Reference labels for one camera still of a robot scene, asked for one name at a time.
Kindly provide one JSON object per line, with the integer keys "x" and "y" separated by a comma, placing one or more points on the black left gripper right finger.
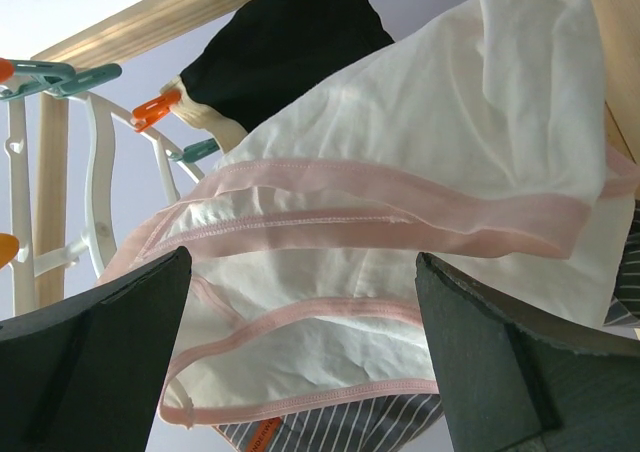
{"x": 513, "y": 377}

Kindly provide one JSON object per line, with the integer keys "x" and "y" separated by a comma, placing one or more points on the white oval clip hanger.
{"x": 31, "y": 286}

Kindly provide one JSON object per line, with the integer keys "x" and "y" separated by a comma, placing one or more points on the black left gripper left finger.
{"x": 86, "y": 373}

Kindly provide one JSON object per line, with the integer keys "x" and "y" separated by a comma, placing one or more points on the wooden hanging rack frame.
{"x": 149, "y": 24}

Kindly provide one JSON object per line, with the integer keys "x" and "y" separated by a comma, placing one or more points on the teal clothes peg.
{"x": 195, "y": 152}
{"x": 58, "y": 79}

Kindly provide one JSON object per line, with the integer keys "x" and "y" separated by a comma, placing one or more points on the white pink-trimmed underwear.
{"x": 480, "y": 139}

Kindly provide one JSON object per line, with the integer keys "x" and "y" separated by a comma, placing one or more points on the grey striped underwear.
{"x": 389, "y": 423}

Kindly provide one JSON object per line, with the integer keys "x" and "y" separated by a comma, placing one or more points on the black underwear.
{"x": 269, "y": 54}

